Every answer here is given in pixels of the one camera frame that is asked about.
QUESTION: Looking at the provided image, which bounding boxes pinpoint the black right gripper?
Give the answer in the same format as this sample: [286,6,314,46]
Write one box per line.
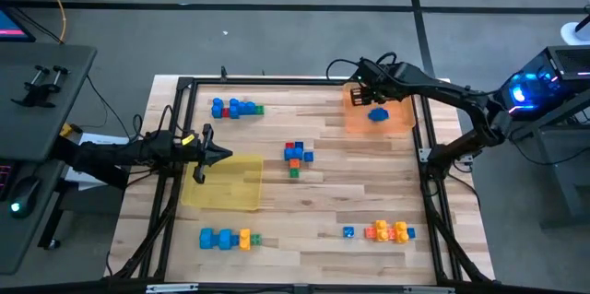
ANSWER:
[349,57,411,107]

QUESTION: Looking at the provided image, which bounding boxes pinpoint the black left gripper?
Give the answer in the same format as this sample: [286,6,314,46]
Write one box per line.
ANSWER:
[137,123,234,185]

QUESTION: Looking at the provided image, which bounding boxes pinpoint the yellow translucent plastic bin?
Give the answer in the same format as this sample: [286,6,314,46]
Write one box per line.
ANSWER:
[180,154,265,212]

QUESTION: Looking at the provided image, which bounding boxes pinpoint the orange translucent plastic bin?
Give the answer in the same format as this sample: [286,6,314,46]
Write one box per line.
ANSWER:
[342,82,417,135]

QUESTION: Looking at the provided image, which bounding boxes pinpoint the small yellow black object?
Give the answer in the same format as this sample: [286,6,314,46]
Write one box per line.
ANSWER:
[58,122,84,139]

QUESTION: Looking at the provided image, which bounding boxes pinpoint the dark grey side desk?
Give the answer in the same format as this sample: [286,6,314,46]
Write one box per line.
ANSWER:
[0,43,98,162]

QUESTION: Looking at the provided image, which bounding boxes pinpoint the computer tower with blue light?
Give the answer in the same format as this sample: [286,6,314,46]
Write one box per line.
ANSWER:
[495,44,590,123]

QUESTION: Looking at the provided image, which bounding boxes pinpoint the black clamp tool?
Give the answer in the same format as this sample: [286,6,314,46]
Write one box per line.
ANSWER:
[10,65,71,109]

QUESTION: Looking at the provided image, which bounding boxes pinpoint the black computer mouse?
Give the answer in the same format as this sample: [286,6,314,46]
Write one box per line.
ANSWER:
[8,176,42,219]

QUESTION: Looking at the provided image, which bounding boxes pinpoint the backlit black keyboard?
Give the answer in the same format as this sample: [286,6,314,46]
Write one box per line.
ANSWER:
[0,162,14,202]

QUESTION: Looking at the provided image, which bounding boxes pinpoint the black mouse desk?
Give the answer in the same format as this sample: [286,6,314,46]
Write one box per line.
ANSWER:
[0,159,65,276]

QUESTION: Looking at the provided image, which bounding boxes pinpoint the grey metal computer stand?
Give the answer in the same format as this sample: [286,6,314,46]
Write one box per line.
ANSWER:
[509,100,590,230]

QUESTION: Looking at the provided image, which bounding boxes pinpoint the white round stand base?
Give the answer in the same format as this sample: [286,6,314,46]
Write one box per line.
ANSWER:
[560,6,590,47]

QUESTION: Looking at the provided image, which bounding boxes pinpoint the computer monitor with pink line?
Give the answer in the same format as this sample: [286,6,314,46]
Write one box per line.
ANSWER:
[0,6,37,43]

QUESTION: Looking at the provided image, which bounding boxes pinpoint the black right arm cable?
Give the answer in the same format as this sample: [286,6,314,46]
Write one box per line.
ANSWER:
[324,51,398,84]

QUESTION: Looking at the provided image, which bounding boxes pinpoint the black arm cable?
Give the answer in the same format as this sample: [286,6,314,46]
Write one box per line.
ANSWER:
[132,103,186,144]
[324,51,398,84]

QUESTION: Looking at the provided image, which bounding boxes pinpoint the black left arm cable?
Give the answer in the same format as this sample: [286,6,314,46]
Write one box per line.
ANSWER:
[132,103,186,144]

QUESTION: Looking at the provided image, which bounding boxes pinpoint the black aluminium rig frame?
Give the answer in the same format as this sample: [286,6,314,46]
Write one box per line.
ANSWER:
[112,75,494,294]

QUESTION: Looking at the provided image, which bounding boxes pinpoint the yellow cable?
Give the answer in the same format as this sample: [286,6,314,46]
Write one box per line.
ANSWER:
[30,0,68,45]

